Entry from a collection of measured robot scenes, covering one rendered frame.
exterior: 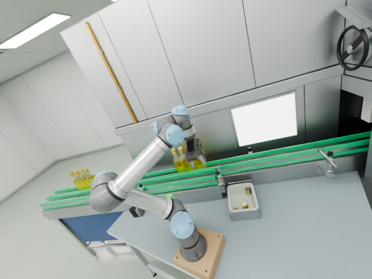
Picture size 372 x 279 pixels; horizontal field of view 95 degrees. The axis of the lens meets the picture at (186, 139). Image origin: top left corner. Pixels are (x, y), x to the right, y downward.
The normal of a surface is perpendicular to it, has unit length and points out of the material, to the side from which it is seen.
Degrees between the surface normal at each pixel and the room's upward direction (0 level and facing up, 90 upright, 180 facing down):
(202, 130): 90
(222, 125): 90
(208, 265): 0
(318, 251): 0
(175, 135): 90
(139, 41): 90
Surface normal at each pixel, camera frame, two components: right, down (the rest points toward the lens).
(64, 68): -0.15, 0.49
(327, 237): -0.33, -0.84
